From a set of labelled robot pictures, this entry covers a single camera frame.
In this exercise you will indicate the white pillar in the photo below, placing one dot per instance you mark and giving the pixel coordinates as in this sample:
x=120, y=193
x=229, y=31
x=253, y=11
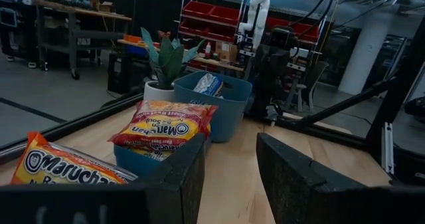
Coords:
x=365, y=54

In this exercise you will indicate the red bin shelf rack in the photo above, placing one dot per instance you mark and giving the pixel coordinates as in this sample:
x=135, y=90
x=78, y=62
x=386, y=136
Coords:
x=212, y=21

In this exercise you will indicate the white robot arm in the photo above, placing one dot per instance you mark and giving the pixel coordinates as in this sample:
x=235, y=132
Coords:
x=259, y=18

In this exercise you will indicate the small teal plastic bin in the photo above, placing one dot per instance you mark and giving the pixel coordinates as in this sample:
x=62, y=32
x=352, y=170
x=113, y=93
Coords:
x=133, y=161

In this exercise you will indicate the potted teal succulent plant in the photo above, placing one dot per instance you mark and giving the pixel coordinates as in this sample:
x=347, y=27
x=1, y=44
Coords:
x=169, y=64

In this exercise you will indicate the wooden top workbench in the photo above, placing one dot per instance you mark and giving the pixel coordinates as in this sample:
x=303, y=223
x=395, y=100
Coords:
x=76, y=34

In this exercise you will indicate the small cardboard box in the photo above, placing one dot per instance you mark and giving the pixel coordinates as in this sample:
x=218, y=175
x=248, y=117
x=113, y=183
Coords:
x=105, y=7

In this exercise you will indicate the brown cardboard box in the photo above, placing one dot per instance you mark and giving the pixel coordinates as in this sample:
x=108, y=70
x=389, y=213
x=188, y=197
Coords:
x=226, y=52

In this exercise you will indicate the wooden side table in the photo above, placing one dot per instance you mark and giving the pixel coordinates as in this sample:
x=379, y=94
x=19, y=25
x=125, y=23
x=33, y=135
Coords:
x=216, y=64

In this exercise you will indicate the red Maruchan noodle pack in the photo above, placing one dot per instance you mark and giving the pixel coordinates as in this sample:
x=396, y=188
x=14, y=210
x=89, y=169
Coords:
x=159, y=124

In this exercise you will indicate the blue Maruchan noodle pack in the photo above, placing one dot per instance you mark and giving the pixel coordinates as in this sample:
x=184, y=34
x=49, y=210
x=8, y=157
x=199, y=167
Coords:
x=207, y=84

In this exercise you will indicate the large teal plastic bin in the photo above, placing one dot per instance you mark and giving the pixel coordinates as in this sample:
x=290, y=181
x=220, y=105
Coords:
x=229, y=117

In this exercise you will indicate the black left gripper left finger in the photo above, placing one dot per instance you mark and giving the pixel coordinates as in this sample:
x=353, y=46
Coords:
x=179, y=190

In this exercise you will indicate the orange Maruchan noodle pack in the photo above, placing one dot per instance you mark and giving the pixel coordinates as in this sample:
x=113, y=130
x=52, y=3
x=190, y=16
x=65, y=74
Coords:
x=66, y=167

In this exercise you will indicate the grey chair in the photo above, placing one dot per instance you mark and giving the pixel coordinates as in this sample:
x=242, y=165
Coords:
x=312, y=81

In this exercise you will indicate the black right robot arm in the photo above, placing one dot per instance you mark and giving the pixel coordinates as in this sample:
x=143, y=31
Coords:
x=275, y=97

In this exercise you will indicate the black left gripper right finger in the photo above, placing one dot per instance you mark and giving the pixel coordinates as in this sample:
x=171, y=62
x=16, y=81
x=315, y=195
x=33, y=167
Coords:
x=299, y=197

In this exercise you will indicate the red capped bottle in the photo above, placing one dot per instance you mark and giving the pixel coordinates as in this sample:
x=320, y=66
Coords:
x=208, y=51

